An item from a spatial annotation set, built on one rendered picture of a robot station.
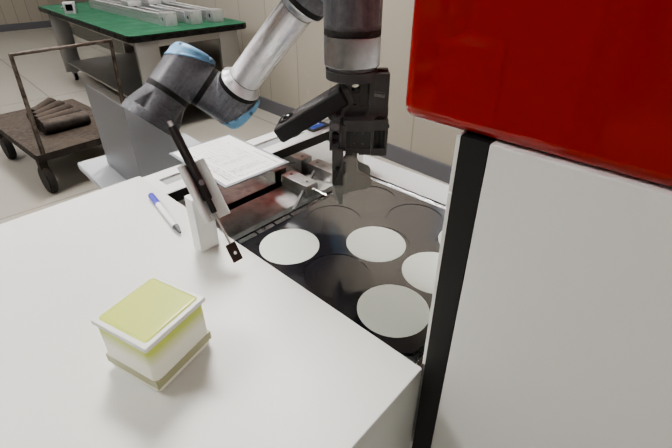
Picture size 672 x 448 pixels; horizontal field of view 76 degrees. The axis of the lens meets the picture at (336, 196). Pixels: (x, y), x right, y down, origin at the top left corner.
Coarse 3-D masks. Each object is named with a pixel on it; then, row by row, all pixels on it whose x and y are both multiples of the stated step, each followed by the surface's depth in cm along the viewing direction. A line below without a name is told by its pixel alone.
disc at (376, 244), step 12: (360, 228) 76; (372, 228) 76; (384, 228) 76; (348, 240) 73; (360, 240) 73; (372, 240) 73; (384, 240) 73; (396, 240) 73; (360, 252) 70; (372, 252) 70; (384, 252) 70; (396, 252) 70
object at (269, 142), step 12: (324, 120) 108; (312, 132) 100; (324, 132) 101; (252, 144) 94; (264, 144) 95; (276, 144) 94; (288, 144) 94; (168, 168) 84; (156, 180) 80; (168, 180) 80; (180, 180) 80; (168, 192) 76
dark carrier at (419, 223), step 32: (352, 192) 88; (384, 192) 88; (288, 224) 78; (320, 224) 78; (352, 224) 78; (384, 224) 78; (416, 224) 78; (320, 256) 70; (352, 256) 70; (320, 288) 63; (352, 288) 63; (416, 288) 63; (352, 320) 58
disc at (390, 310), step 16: (384, 288) 63; (400, 288) 63; (368, 304) 60; (384, 304) 60; (400, 304) 60; (416, 304) 60; (368, 320) 58; (384, 320) 58; (400, 320) 58; (416, 320) 58; (400, 336) 55
